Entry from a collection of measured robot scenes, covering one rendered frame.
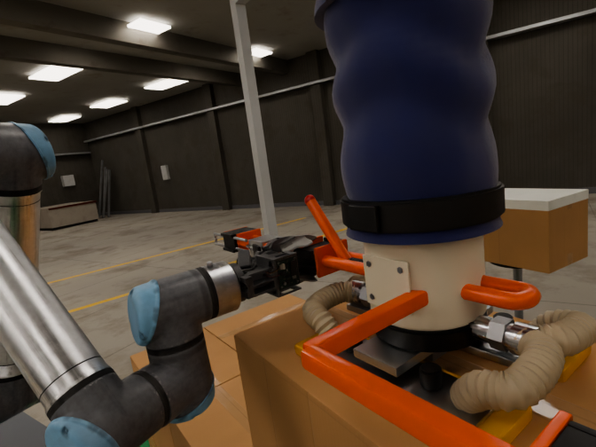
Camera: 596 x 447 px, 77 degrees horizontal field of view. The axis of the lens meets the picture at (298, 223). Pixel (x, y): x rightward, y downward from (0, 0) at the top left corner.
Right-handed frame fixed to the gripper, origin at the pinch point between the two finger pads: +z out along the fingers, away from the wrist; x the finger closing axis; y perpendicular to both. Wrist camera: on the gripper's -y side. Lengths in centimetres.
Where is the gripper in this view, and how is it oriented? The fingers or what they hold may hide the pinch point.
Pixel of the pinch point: (310, 254)
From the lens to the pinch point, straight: 80.2
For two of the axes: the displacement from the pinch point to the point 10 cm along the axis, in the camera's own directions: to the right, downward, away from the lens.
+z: 7.9, -2.1, 5.7
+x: -1.3, -9.8, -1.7
